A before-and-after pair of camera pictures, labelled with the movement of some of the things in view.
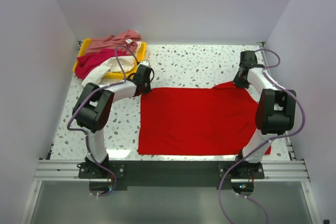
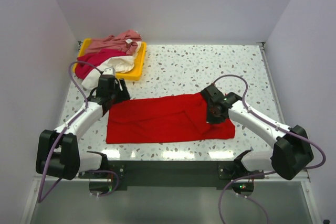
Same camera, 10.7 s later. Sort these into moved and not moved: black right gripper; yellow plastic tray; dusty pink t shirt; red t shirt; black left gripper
Moved: red t shirt; black right gripper; black left gripper
Not moved: yellow plastic tray; dusty pink t shirt
